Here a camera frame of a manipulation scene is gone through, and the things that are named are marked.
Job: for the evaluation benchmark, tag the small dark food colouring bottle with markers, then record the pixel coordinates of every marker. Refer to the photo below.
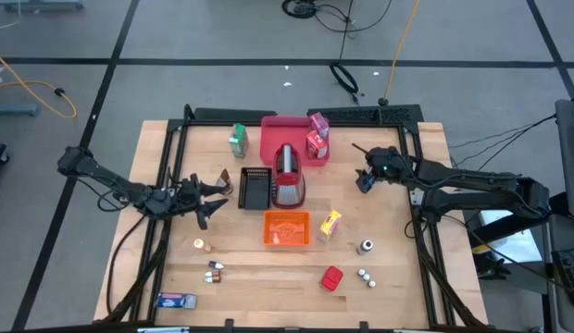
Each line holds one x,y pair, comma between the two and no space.
216,265

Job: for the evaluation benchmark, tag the yellow cereal box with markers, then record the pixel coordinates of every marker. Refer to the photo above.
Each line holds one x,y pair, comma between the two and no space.
330,224

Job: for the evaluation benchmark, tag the green cereal box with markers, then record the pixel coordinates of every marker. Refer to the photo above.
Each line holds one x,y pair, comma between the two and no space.
239,139

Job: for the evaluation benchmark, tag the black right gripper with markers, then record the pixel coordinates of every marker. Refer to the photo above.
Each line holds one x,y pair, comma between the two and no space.
386,164

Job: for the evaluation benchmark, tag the red Froot Loops cereal box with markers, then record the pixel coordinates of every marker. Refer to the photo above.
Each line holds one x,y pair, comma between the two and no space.
316,145

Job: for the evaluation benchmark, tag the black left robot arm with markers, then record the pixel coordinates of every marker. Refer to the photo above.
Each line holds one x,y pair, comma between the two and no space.
106,176

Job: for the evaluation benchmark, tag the yellow food colouring bottle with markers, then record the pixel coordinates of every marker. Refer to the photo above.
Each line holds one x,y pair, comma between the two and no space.
200,243

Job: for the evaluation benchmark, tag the black beam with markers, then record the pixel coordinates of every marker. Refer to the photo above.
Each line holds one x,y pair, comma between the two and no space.
500,230

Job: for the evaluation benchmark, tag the black floor plug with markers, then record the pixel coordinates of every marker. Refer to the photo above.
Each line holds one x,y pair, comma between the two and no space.
59,92

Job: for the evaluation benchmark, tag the black flat panel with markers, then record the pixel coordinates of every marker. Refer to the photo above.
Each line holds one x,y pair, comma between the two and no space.
233,114

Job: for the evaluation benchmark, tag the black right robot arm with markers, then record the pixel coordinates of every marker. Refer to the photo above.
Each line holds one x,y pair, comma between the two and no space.
477,196

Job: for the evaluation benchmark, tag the black perforated panel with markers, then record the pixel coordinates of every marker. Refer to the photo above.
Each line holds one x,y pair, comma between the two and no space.
361,113

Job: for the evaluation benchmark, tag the red-lidded patterned paprika tin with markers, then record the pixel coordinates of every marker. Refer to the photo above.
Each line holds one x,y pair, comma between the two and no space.
332,278

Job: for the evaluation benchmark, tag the black aluminium table frame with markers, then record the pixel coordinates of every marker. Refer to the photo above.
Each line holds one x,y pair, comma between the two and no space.
208,123

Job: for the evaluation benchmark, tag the purple Raisin Bran cereal box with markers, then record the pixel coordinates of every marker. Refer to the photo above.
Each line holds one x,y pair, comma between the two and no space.
319,124

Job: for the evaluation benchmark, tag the small brown food colouring bottle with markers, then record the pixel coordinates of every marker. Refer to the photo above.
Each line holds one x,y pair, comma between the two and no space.
213,274
213,279

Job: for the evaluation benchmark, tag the black plastic basket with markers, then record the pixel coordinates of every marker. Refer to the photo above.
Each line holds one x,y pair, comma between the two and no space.
254,192

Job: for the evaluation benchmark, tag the red plastic bin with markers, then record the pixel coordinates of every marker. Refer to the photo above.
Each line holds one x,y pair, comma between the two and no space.
287,134

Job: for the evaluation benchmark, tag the orange plastic basket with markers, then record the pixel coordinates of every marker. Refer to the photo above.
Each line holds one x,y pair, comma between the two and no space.
287,229

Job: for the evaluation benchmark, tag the black keyboard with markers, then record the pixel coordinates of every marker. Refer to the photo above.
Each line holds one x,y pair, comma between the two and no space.
571,277

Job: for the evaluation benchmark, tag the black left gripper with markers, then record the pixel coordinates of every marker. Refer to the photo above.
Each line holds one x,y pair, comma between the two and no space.
189,199

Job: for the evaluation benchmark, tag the blue carton box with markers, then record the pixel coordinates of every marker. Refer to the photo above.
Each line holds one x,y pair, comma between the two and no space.
176,300

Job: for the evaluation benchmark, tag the grey cabinet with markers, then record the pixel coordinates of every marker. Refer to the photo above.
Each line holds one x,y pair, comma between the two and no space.
569,152

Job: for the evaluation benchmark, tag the white box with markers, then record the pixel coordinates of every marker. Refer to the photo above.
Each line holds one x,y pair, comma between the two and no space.
518,245

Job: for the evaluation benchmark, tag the grey floor bar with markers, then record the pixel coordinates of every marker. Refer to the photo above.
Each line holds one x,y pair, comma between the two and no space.
14,109
41,5

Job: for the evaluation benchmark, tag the black and yellow floor object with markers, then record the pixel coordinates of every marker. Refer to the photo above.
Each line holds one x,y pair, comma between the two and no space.
488,263

